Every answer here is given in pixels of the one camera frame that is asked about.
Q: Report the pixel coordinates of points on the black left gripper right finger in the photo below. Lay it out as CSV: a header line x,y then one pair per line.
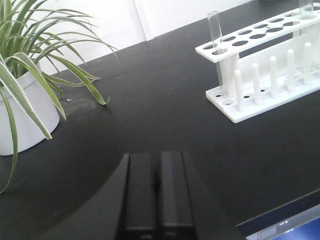
x,y
187,209

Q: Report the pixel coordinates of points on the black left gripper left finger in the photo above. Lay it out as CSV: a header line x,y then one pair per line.
x,y
138,208

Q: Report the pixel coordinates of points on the clear glass test tube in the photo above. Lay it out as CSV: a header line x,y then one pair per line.
x,y
217,44
306,9

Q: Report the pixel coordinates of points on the blue cabinet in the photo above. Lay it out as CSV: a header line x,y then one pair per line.
x,y
296,220

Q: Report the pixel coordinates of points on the white plant pot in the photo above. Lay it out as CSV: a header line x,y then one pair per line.
x,y
28,133

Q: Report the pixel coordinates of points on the white test tube rack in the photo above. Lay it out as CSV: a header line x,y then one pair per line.
x,y
267,64

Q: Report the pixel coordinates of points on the green spider plant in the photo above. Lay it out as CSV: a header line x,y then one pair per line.
x,y
30,33

